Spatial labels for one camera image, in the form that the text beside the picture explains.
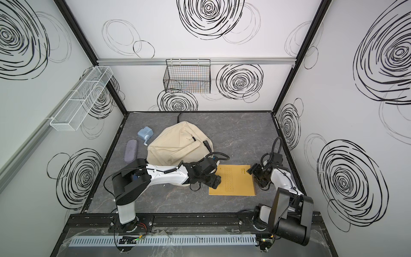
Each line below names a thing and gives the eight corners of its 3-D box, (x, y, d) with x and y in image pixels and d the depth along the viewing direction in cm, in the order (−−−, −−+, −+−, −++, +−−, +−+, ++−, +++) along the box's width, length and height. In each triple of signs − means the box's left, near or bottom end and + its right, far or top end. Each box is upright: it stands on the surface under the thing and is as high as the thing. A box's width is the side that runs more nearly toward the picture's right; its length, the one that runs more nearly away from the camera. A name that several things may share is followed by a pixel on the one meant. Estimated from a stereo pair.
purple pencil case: (125, 162, 95) (123, 160, 93) (128, 142, 104) (126, 140, 102) (136, 161, 96) (134, 158, 94) (137, 141, 105) (136, 138, 103)
